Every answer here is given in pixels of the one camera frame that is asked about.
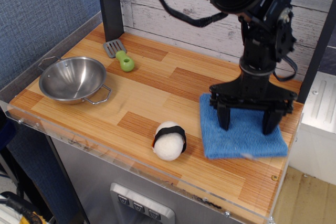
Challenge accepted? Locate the clear acrylic table guard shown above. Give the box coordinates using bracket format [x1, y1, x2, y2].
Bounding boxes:
[0, 99, 305, 224]

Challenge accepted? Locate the dark right frame post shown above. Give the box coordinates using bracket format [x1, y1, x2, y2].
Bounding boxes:
[297, 0, 335, 103]

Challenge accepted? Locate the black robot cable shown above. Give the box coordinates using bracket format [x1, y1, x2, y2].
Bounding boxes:
[149, 0, 298, 82]

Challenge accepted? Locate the blue towel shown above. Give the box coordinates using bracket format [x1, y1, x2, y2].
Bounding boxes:
[199, 93, 288, 159]

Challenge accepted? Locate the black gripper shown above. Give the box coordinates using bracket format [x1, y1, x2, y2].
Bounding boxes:
[209, 68, 298, 135]

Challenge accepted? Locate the white ribbed cabinet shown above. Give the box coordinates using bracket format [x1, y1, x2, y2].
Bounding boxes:
[289, 72, 335, 184]

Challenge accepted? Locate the white plush sushi toy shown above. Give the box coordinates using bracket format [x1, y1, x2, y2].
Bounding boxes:
[152, 121, 187, 161]

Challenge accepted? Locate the steel bowl with handles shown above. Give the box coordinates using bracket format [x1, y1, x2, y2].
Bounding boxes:
[38, 56, 112, 105]

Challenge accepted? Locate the dark left frame post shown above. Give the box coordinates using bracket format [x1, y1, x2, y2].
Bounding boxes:
[100, 0, 124, 41]

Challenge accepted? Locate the silver button control panel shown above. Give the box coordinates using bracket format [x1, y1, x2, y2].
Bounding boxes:
[110, 183, 176, 223]

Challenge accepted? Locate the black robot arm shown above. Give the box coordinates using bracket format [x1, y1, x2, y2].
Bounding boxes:
[209, 0, 297, 135]

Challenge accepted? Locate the dark frame post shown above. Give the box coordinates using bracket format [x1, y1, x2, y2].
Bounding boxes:
[297, 0, 335, 103]
[100, 0, 124, 41]

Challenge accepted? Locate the green handled toy spatula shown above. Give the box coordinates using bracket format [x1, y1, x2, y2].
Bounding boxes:
[103, 39, 135, 72]

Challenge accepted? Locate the yellow black object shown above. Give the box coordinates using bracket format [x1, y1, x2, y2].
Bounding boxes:
[1, 198, 46, 223]

